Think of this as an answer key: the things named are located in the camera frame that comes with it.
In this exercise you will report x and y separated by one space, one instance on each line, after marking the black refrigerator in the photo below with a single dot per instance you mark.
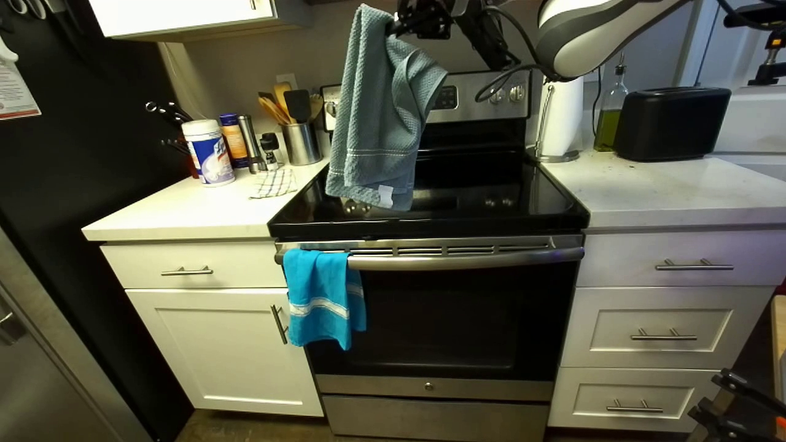
65 205

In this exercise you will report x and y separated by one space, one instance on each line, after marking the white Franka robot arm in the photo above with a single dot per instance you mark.
590 41

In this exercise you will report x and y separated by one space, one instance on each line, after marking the white upper cabinet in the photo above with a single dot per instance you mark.
187 15

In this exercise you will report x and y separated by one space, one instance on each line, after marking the white lower cabinet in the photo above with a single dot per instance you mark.
213 344

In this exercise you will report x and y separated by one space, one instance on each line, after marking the black glass-top stove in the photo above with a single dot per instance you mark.
458 327

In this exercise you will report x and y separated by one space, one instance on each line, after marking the white drawer cabinet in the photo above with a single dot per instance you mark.
672 304

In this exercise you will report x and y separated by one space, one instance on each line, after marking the white disinfecting wipes canister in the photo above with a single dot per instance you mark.
210 151

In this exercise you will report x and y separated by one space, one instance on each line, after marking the silver bottle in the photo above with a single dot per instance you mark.
251 143

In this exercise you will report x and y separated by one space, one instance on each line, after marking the white wall outlet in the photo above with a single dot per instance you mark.
285 80

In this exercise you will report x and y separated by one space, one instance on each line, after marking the black spatula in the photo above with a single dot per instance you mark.
299 101

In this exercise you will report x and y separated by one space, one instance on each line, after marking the small grey shaker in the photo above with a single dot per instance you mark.
271 149

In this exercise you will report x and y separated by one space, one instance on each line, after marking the turquoise towel with white stripe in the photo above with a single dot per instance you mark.
321 297

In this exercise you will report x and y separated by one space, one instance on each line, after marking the metal utensil crock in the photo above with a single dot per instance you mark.
301 143

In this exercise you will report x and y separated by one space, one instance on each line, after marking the wooden spoon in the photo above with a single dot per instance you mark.
271 105

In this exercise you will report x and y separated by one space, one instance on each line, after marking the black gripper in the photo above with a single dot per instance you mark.
426 19

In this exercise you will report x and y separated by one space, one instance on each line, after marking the olive oil bottle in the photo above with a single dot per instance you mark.
611 113

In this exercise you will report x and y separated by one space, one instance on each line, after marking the white paper towel roll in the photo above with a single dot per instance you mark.
564 118

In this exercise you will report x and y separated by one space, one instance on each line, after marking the light blue towel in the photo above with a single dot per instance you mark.
376 124

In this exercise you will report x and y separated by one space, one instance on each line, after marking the orange spice bottle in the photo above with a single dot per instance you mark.
234 138

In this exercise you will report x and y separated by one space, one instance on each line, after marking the white patterned mat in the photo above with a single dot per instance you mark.
273 182

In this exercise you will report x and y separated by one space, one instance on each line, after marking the wooden board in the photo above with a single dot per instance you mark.
780 344

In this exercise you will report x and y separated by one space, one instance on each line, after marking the black tripod mount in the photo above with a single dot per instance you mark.
763 15

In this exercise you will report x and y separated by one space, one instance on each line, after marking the black clamp with red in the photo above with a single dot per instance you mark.
737 405

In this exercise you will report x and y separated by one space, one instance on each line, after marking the black toaster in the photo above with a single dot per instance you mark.
667 124

